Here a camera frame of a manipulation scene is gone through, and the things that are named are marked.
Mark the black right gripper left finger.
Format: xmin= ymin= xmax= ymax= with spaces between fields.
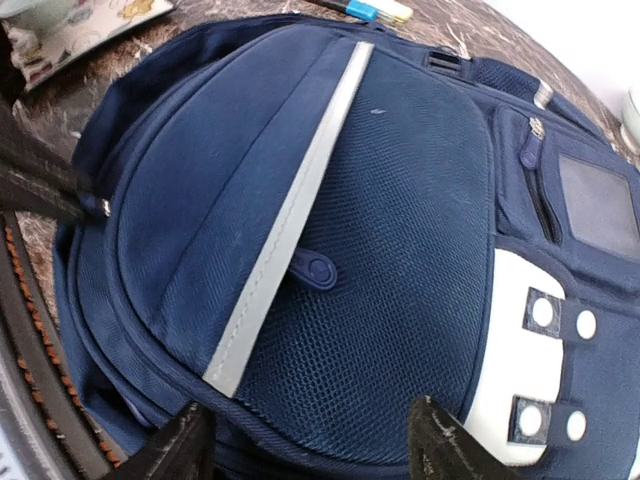
xmin=103 ymin=403 xmax=216 ymax=480

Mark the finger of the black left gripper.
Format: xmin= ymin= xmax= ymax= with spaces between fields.
xmin=1 ymin=102 xmax=108 ymax=224

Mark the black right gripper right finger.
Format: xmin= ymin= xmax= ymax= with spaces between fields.
xmin=408 ymin=396 xmax=520 ymax=480

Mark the navy blue student backpack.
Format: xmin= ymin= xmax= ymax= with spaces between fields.
xmin=54 ymin=15 xmax=639 ymax=479

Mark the blue capped black marker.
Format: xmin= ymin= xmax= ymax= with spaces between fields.
xmin=307 ymin=0 xmax=378 ymax=22

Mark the yellow highlighter pen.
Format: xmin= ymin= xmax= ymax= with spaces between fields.
xmin=369 ymin=0 xmax=414 ymax=23

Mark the floral square plate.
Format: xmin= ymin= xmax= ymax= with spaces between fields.
xmin=1 ymin=0 xmax=175 ymax=91

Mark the small celadon bowl at back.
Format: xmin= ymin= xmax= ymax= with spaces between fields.
xmin=620 ymin=86 xmax=640 ymax=155

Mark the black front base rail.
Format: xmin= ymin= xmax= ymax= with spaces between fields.
xmin=1 ymin=213 xmax=127 ymax=479

